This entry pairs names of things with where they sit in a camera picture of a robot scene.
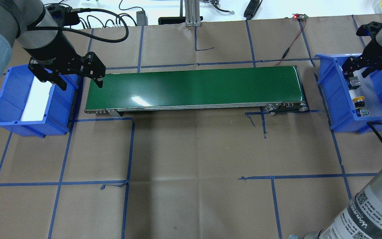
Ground aluminium frame post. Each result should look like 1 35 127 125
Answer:
183 0 201 28

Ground small red led board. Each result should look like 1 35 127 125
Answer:
292 14 308 20

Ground red push button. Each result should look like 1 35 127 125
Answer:
346 77 362 90

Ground white foam pad right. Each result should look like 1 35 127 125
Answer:
349 70 382 117

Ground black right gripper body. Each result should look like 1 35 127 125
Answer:
357 21 382 68

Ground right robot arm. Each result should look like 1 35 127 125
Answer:
304 22 382 239

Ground white foam pad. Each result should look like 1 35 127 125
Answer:
20 77 52 121
349 70 382 117

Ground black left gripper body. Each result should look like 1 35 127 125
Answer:
24 31 82 72

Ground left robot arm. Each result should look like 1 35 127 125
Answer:
0 0 106 91

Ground green conveyor belt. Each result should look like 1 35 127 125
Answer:
84 66 309 115

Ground black power adapter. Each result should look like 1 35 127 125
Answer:
136 10 148 26

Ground white foam pad left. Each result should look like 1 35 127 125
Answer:
20 77 52 121

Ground red black conveyor wire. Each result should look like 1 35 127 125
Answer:
273 18 306 67

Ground blue bin left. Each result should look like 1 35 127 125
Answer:
0 64 78 138

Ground yellow push button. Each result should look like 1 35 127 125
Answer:
352 96 370 118

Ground black braided cable right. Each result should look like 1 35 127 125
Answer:
366 121 382 159

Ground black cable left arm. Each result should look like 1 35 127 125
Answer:
29 8 129 43

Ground blue bin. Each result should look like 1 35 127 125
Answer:
316 53 382 134
0 64 78 138

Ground blue bin right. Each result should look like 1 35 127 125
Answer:
316 53 382 134

